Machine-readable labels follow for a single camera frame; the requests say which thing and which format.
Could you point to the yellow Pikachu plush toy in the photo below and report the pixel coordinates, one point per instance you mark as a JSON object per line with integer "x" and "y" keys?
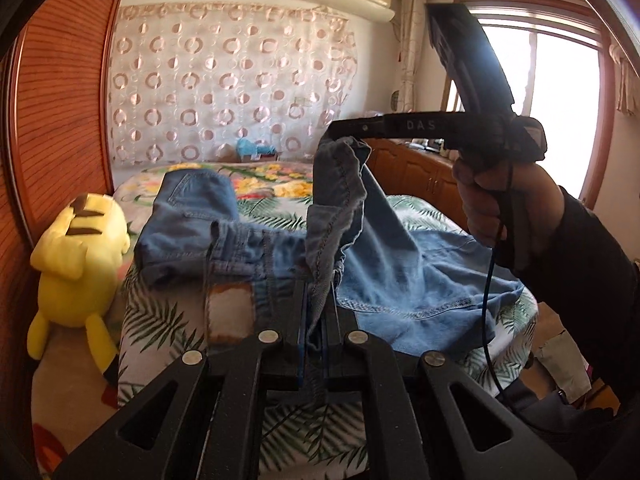
{"x": 78, "y": 257}

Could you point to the blue item on box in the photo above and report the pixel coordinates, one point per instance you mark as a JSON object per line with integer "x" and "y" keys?
{"x": 249, "y": 151}

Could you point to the circle pattern sheer curtain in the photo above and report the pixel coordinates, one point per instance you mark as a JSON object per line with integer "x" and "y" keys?
{"x": 189, "y": 82}

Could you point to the window with wooden frame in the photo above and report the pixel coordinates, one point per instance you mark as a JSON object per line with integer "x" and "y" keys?
{"x": 555, "y": 55}

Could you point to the black sleeved right forearm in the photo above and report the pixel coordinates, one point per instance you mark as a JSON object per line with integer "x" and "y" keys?
{"x": 585, "y": 277}

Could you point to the small round fan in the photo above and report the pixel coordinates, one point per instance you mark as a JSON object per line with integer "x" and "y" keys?
{"x": 394, "y": 101}

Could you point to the palm leaf bed sheet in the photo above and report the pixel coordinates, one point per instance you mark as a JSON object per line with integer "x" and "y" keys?
{"x": 479, "y": 314}

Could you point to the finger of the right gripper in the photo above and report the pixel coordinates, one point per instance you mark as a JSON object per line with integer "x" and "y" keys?
{"x": 414, "y": 125}

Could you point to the person's right hand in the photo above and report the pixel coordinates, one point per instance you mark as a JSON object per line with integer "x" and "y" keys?
{"x": 484, "y": 193}

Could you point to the blue denim jeans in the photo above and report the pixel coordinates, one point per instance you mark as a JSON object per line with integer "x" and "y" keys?
{"x": 196, "y": 233}

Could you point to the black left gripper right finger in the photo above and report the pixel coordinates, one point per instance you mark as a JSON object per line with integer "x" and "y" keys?
{"x": 425, "y": 418}

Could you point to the beige side curtain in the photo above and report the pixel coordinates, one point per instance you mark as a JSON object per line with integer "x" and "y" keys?
{"x": 412, "y": 31}

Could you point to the wooden slatted wardrobe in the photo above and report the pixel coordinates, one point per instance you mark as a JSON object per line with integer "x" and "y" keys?
{"x": 54, "y": 56}

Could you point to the floral blanket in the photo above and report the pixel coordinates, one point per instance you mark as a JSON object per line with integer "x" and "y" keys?
{"x": 275, "y": 194}

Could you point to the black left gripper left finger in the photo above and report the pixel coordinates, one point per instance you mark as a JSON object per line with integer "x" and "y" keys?
{"x": 201, "y": 417}

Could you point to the long wooden cabinet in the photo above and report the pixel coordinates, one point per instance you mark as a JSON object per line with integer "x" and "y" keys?
{"x": 404, "y": 171}

